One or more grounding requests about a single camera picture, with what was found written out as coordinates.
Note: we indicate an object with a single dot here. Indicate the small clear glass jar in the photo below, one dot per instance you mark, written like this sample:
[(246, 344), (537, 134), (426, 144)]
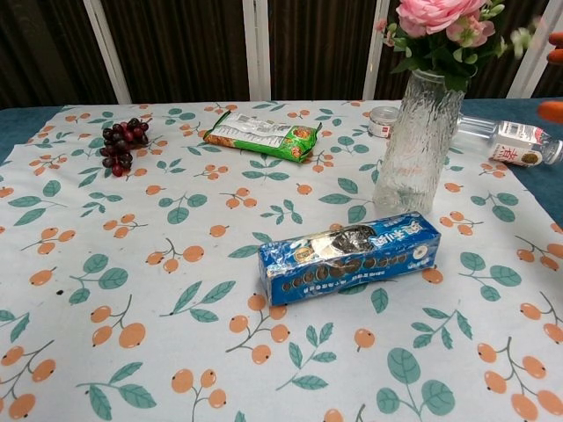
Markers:
[(382, 123)]

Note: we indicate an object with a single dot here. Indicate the green snack packet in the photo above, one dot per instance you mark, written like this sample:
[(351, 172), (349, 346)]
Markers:
[(264, 136)]

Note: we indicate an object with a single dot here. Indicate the floral orange fruit tablecloth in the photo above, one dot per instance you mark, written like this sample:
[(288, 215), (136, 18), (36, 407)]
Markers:
[(132, 264)]

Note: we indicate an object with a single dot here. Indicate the pink rose bouquet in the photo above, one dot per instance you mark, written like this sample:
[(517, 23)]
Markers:
[(422, 13)]

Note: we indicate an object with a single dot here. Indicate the clear plastic bottle with label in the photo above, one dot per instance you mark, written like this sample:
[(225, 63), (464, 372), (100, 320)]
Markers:
[(510, 140)]

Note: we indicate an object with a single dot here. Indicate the blue cookie box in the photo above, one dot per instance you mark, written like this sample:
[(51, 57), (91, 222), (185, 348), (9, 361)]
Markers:
[(352, 268)]

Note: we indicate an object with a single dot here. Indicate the white frame post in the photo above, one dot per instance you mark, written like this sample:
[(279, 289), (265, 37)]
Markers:
[(525, 70), (105, 48), (257, 48), (374, 57)]

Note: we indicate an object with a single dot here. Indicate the textured clear glass vase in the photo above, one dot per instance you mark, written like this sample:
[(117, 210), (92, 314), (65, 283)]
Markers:
[(418, 145)]

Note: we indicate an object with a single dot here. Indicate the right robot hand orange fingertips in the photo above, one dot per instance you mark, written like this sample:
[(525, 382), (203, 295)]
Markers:
[(554, 110)]

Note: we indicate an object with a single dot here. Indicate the dark red grape bunch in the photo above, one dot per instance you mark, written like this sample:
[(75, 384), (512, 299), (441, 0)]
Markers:
[(118, 145)]

